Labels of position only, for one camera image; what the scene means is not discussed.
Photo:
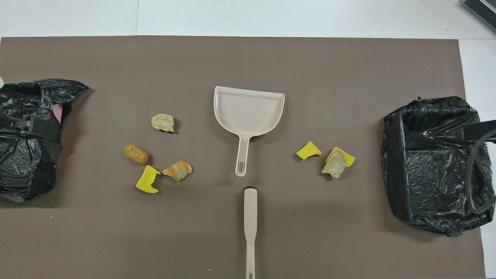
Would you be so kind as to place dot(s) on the beige plastic dustpan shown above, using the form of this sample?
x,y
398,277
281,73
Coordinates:
x,y
248,112

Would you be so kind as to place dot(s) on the yellow sponge piece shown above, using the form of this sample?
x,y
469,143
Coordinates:
x,y
347,158
146,181
308,151

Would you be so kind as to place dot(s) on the orange striped croissant toy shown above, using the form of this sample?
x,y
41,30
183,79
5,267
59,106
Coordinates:
x,y
178,170

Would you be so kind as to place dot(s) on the pale cream chunk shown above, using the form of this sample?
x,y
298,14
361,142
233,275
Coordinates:
x,y
162,122

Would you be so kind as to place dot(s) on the beige layered chunk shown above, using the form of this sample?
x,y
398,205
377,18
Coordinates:
x,y
334,166

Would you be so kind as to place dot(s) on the brown bread roll toy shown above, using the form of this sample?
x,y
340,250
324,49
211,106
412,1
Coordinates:
x,y
135,154

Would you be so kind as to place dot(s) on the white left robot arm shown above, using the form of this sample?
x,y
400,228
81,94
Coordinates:
x,y
38,130

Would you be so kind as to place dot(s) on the black bag lined open bin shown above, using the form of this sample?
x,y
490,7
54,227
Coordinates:
x,y
426,174

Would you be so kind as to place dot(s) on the pink plastic bin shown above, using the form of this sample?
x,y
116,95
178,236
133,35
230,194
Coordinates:
x,y
58,112

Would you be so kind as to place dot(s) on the crumpled black trash bag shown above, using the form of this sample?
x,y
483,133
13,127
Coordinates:
x,y
23,170

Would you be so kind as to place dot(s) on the brown table mat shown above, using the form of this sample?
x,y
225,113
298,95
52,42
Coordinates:
x,y
248,58

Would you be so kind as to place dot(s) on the dark grey ribbed panel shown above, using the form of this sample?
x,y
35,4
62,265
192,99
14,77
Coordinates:
x,y
484,9

